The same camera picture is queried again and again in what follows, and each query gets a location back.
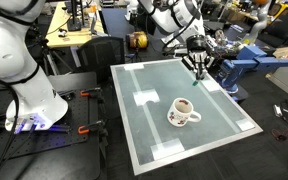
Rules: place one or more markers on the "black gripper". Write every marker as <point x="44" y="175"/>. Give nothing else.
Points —
<point x="197" y="45"/>

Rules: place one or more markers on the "green capped white marker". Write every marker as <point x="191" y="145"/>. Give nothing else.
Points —
<point x="195" y="83"/>

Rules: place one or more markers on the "slim white background robot arm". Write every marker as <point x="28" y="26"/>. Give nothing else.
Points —
<point x="260" y="20"/>

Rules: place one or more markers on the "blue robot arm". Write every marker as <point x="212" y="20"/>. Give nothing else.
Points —
<point x="250" y="61"/>

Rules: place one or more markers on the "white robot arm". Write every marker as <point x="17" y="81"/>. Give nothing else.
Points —
<point x="24" y="83"/>

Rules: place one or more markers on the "white mug with floral print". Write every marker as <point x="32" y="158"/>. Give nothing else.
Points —
<point x="180" y="112"/>

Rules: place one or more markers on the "cluttered electronics pile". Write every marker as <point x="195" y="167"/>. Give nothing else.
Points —
<point x="225" y="43"/>

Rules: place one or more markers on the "yellow and black cylinder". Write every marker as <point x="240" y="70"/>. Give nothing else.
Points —
<point x="138" y="40"/>

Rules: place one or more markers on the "brown cardboard box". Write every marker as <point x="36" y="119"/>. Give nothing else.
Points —
<point x="285" y="51"/>

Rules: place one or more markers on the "white power adapter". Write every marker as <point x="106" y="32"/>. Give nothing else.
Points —
<point x="277" y="110"/>

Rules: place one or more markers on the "black office chair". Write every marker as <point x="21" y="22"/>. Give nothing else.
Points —
<point x="100" y="56"/>

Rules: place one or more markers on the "black monitor stand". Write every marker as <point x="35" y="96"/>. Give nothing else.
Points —
<point x="74" y="20"/>

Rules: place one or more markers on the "light wooden desk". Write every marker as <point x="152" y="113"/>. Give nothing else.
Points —
<point x="59" y="31"/>

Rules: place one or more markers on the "black tripod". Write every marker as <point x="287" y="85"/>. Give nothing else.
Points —
<point x="49" y="55"/>

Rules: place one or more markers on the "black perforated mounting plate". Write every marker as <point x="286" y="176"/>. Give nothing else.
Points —
<point x="44" y="140"/>

